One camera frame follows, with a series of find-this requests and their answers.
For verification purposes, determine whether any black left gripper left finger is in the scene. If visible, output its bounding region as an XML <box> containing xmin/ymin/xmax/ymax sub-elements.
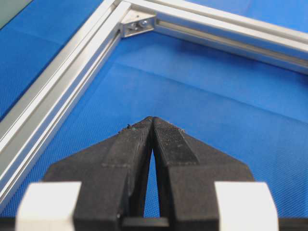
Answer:
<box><xmin>43</xmin><ymin>116</ymin><xmax>153</xmax><ymax>231</ymax></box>

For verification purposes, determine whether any blue table cloth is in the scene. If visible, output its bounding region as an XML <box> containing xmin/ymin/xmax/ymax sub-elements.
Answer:
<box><xmin>0</xmin><ymin>0</ymin><xmax>308</xmax><ymax>217</ymax></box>

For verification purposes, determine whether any silver aluminium extrusion frame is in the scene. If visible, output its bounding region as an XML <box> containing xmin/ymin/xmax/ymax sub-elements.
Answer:
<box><xmin>0</xmin><ymin>0</ymin><xmax>308</xmax><ymax>214</ymax></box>

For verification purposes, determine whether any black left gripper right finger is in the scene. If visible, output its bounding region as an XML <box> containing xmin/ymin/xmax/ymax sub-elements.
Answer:
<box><xmin>153</xmin><ymin>117</ymin><xmax>254</xmax><ymax>231</ymax></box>

